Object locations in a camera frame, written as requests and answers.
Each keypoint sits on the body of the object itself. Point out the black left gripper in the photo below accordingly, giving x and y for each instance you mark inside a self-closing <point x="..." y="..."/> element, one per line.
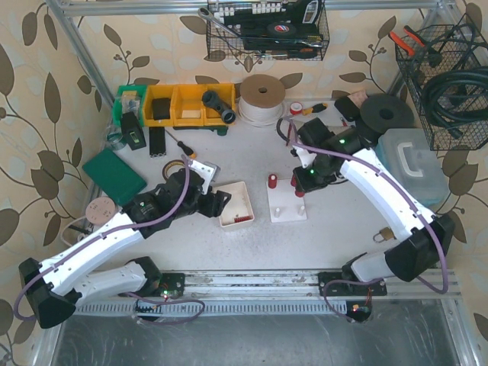
<point x="208" y="202"/>

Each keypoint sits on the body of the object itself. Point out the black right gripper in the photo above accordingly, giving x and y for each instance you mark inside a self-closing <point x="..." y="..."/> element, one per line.
<point x="303" y="183"/>

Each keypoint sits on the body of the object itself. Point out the white parts tray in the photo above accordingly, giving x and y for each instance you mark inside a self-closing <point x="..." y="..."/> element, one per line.
<point x="239" y="206"/>

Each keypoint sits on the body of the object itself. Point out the brown tape roll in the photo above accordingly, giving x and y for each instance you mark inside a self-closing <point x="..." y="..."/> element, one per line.
<point x="169" y="165"/>

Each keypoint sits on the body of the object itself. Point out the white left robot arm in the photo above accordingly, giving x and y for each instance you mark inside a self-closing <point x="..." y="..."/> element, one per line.
<point x="57" y="286"/>

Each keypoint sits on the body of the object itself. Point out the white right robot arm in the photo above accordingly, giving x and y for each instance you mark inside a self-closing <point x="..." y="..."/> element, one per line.
<point x="423" y="237"/>

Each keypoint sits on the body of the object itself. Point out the beige work glove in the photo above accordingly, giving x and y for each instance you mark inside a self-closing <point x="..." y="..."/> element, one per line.
<point x="292" y="136"/>

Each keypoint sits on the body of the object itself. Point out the red white tape roll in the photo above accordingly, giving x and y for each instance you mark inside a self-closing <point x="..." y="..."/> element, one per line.
<point x="295" y="108"/>

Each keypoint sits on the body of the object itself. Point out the yellow black small screwdriver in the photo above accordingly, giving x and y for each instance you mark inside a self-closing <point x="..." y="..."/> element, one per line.
<point x="317" y="108"/>

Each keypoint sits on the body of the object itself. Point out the black sanding block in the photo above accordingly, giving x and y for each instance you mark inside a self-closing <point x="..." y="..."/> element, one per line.
<point x="347" y="108"/>

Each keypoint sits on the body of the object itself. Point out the black aluminium extrusion profile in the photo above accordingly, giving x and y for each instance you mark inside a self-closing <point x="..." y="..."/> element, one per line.
<point x="157" y="144"/>

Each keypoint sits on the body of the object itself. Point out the yellow storage bin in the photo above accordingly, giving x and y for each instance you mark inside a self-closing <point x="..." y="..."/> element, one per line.
<point x="187" y="108"/>

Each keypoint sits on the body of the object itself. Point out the brass padlock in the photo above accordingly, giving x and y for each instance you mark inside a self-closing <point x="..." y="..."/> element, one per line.
<point x="384" y="235"/>

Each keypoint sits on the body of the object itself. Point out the black rubber disc spool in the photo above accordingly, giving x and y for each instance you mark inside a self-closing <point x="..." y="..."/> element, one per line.
<point x="382" y="112"/>

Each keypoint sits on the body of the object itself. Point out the clear teal toolbox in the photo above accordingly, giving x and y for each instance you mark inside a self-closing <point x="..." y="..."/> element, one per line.
<point x="406" y="154"/>

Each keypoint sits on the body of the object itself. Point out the black green battery box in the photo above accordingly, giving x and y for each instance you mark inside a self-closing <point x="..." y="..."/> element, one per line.
<point x="132" y="131"/>

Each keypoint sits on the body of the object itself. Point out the black pipe fitting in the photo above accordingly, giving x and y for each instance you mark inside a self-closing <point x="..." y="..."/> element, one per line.
<point x="213" y="101"/>

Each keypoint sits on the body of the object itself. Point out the black box in bin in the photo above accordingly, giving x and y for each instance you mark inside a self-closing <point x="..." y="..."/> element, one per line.
<point x="161" y="108"/>

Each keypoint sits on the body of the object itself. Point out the round beige power socket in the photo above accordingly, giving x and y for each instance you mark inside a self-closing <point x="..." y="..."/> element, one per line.
<point x="100" y="210"/>

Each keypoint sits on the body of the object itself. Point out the clear glass jar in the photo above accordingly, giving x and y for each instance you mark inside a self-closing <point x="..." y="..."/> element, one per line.
<point x="114" y="138"/>

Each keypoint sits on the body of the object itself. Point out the hammer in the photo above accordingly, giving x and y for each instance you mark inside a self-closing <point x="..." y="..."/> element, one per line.
<point x="80" y="230"/>

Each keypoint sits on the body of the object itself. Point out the green storage bin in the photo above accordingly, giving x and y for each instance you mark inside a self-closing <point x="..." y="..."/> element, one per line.
<point x="129" y="98"/>

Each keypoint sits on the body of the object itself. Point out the black electrical tape roll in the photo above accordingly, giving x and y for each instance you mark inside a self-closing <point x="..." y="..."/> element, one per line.
<point x="281" y="29"/>

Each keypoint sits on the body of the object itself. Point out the white peg base plate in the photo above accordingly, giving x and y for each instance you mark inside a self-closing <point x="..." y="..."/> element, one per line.
<point x="284" y="205"/>

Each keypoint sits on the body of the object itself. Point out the black yellow handled screwdriver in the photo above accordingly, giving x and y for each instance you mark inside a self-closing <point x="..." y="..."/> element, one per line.
<point x="188" y="151"/>

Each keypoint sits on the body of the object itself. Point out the red handled tool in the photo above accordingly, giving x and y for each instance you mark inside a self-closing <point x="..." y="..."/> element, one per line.
<point x="344" y="123"/>

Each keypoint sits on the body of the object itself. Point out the white cable spool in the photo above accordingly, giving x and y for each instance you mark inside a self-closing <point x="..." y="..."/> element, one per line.
<point x="261" y="101"/>

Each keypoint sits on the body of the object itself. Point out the black wire basket centre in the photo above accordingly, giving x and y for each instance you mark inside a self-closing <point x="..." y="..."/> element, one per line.
<point x="260" y="30"/>

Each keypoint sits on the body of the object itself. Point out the black wire basket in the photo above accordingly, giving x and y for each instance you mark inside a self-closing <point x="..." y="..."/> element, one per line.
<point x="260" y="30"/>
<point x="448" y="85"/>

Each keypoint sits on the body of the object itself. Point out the black wire basket right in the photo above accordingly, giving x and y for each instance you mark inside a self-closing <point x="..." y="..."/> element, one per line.
<point x="448" y="85"/>

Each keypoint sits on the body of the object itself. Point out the orange handled pliers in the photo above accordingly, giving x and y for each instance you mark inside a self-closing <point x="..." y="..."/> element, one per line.
<point x="409" y="42"/>

